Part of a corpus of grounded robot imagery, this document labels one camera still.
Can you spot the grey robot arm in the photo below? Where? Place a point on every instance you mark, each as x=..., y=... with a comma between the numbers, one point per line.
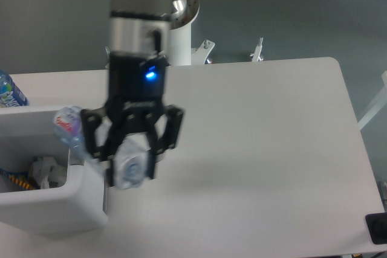
x=149, y=7

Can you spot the white table clamp bracket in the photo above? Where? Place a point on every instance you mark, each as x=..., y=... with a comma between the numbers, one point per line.
x=257, y=56

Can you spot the blue labelled drink bottle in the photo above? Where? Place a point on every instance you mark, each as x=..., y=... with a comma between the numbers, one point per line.
x=11, y=95

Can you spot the white trash can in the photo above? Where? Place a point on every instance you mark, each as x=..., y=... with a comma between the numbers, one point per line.
x=78, y=205

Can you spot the clear plastic water bottle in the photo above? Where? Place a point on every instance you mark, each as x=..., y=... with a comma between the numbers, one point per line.
x=129, y=165

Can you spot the yellow blue snack wrapper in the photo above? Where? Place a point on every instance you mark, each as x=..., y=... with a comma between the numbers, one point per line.
x=18, y=178

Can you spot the black device at table edge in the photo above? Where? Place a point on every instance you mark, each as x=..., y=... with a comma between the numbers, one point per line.
x=376, y=224

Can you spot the white frame bar right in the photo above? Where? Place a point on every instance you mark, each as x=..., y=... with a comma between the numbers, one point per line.
x=374, y=106

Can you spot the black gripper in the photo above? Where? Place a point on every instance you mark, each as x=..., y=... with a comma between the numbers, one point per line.
x=134, y=105

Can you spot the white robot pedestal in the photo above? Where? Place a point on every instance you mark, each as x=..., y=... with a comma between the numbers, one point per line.
x=181, y=40

